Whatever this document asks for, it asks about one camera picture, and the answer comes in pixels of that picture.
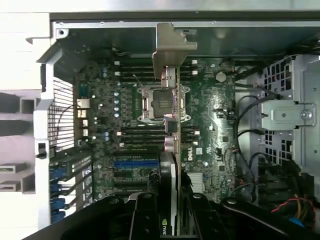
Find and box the black wire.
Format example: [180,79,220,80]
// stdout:
[234,94,282,163]

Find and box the metal CPU socket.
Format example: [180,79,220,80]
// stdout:
[136,84,192,124]

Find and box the thin metal locking lever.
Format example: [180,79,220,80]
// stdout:
[132,74,145,89]

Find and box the silver chipset heatsink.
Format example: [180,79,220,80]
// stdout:
[186,171,209,194]

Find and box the gray plastic parts rack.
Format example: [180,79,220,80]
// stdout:
[0,91,42,196]

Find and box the green RAM stick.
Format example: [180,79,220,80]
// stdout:
[119,141,201,150]

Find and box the perforated metal disk bay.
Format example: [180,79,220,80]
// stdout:
[258,53,320,176]

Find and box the green motherboard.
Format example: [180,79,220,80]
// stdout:
[73,56,240,210]

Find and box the red and yellow wire bundle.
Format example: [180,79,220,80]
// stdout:
[271,196,316,229]

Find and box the blue data wire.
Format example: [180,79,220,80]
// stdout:
[287,216,306,228]

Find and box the blue expansion slot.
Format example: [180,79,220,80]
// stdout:
[113,160,161,169]

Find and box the black open PC case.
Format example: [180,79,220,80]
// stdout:
[34,11,320,240]

